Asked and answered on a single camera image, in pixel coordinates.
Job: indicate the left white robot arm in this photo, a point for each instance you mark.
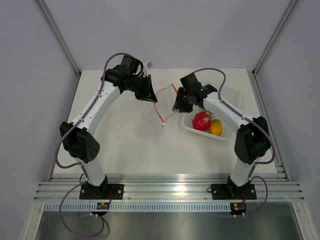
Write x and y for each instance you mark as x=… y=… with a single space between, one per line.
x=77 y=136

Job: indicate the yellow green mango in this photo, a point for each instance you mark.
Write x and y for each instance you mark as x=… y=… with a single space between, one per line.
x=216 y=127

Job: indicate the aluminium frame post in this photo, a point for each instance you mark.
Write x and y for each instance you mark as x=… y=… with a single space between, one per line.
x=59 y=37
x=275 y=35

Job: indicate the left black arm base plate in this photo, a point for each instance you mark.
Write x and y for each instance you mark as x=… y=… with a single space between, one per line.
x=115 y=191

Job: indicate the clear zip bag orange zipper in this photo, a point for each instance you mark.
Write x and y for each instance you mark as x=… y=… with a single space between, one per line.
x=154 y=115

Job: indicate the aluminium mounting rail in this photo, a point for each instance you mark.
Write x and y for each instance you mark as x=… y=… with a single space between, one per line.
x=170 y=187

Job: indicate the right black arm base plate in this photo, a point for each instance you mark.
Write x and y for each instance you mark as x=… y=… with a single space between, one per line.
x=224 y=191

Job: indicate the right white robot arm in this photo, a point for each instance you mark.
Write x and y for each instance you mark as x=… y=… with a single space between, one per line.
x=252 y=133

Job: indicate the right small circuit board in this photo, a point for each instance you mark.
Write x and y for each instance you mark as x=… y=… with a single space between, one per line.
x=238 y=207

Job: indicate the left small circuit board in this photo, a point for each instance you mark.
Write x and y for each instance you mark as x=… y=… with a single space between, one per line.
x=103 y=206

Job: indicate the pink dragon fruit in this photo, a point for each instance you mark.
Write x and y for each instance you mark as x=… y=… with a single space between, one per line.
x=202 y=120

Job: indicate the small circuit board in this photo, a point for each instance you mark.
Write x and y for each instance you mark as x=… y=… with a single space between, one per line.
x=238 y=207
x=103 y=206

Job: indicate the left aluminium frame post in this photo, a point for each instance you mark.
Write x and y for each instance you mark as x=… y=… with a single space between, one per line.
x=59 y=37

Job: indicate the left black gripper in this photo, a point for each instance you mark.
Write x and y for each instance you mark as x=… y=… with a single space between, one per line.
x=149 y=94

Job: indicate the right aluminium frame post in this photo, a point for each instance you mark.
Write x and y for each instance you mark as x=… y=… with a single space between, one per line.
x=275 y=35

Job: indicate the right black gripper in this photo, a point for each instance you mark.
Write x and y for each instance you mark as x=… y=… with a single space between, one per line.
x=179 y=103

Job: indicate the white slotted cable duct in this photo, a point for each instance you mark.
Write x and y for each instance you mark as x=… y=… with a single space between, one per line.
x=148 y=207

